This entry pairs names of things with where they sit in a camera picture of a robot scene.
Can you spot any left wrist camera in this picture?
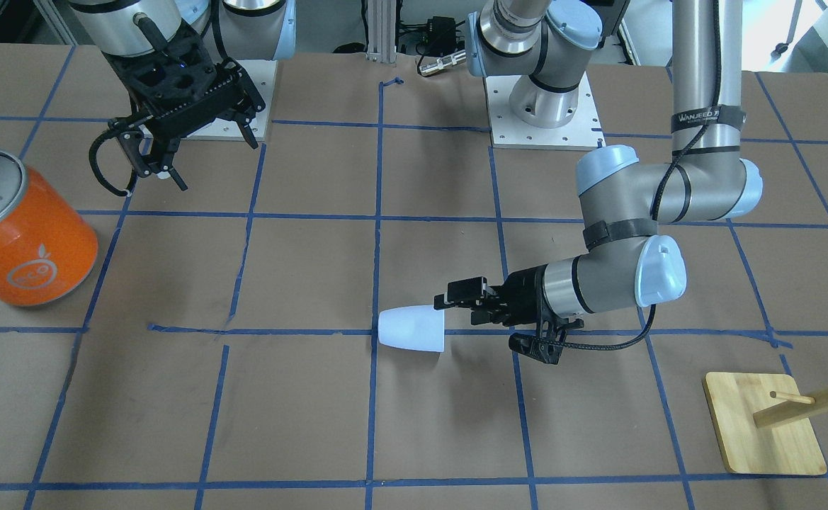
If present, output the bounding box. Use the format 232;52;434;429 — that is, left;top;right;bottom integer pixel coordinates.
508;317;584;365

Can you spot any light blue cup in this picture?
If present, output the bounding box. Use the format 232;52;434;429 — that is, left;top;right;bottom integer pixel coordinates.
378;305;446;353

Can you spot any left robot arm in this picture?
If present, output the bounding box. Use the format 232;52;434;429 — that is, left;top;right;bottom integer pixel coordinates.
433;1;763;327

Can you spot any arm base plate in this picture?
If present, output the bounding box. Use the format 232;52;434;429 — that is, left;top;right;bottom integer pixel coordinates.
484;74;607;152
180;58;278;140

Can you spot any wooden cup rack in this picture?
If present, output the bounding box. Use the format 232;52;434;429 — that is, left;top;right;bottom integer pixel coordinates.
700;371;828;477

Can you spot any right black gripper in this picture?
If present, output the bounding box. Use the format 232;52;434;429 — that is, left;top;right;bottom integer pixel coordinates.
106;21;266;191

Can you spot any orange can with metal lid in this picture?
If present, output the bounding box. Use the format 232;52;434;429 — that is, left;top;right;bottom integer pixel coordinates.
0;149;98;307

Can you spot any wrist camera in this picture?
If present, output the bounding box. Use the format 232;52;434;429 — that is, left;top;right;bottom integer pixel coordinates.
508;317;584;365
105;30;228;114

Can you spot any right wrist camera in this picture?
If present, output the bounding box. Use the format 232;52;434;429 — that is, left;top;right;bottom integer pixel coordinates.
105;30;228;114

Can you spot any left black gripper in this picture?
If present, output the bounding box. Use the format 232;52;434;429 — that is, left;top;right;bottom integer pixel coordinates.
433;266;547;327

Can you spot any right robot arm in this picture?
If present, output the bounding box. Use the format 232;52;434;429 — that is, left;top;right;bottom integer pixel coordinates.
70;1;297;197

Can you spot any aluminium frame post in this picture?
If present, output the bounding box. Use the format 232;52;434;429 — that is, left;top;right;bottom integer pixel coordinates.
361;0;399;67

